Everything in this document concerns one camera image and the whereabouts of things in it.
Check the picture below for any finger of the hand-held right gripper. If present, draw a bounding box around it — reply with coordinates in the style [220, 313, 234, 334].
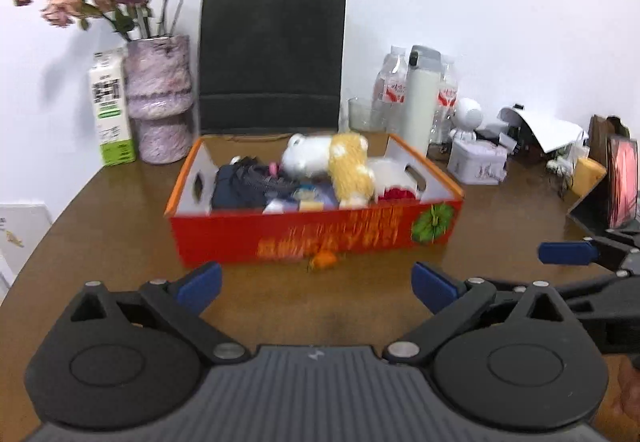
[482, 271, 640, 305]
[538, 231, 640, 273]

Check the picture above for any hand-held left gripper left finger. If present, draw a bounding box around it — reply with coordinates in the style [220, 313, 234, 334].
[67, 262, 251, 364]

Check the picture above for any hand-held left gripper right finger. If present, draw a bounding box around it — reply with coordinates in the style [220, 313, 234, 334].
[384, 262, 576, 365]

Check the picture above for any red cardboard box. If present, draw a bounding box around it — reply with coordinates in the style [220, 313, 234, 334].
[165, 131, 465, 269]

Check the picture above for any red rose flower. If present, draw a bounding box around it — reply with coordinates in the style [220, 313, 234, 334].
[377, 187, 418, 202]

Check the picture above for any black braided cable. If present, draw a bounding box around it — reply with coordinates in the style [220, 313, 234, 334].
[230, 156, 301, 195]

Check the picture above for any white and yellow plush toy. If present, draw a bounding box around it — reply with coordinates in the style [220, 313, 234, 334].
[280, 132, 377, 210]

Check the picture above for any wooden desktop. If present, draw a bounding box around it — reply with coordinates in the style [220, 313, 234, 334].
[0, 137, 640, 442]

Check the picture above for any yellow sponge block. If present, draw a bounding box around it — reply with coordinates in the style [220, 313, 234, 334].
[571, 157, 607, 198]

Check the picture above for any red filament spool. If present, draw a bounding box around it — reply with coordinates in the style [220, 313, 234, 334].
[606, 135, 640, 229]

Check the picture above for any navy pouch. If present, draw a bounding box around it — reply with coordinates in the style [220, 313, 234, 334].
[211, 165, 271, 210]

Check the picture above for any small orange toy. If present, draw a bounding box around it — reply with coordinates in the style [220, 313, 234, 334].
[308, 251, 340, 271]

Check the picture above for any brown paper bag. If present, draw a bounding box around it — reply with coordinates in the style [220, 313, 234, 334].
[587, 115, 631, 160]

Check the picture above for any white paper sheet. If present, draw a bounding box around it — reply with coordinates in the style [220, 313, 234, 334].
[500, 105, 583, 154]

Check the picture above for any pale tin box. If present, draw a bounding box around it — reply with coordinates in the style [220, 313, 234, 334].
[446, 139, 508, 185]

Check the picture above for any white robot figure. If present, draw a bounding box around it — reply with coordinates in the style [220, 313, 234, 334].
[451, 97, 483, 143]

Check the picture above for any white thermos bottle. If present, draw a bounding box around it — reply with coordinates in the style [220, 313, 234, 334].
[402, 45, 442, 158]

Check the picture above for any clear glass cup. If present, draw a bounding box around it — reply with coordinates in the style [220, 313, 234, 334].
[347, 97, 385, 133]

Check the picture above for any clear plastic water bottle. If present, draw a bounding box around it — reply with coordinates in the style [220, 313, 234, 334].
[430, 60, 460, 145]
[371, 47, 411, 133]

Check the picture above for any purple marbled vase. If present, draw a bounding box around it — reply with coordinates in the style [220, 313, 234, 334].
[122, 35, 195, 164]

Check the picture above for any white and green milk carton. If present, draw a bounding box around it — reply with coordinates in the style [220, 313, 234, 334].
[89, 48, 137, 167]

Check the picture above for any black paper bag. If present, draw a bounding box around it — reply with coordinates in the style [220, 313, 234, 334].
[198, 0, 348, 135]

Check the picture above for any white cable bundle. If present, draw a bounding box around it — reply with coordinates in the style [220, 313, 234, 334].
[546, 156, 574, 179]

